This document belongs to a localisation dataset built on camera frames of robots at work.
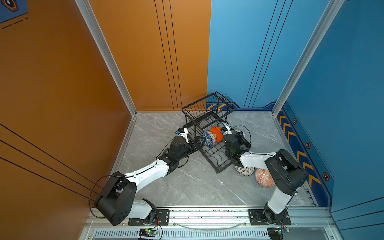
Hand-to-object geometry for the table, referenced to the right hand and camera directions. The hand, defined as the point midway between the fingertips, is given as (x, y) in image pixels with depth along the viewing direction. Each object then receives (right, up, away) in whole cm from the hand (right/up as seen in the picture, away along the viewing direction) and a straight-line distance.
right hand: (242, 132), depth 91 cm
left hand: (-25, -3, -9) cm, 26 cm away
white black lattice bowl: (0, -23, -3) cm, 23 cm away
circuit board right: (+10, -47, -20) cm, 52 cm away
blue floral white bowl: (-11, +5, +13) cm, 18 cm away
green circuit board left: (-51, -47, -20) cm, 72 cm away
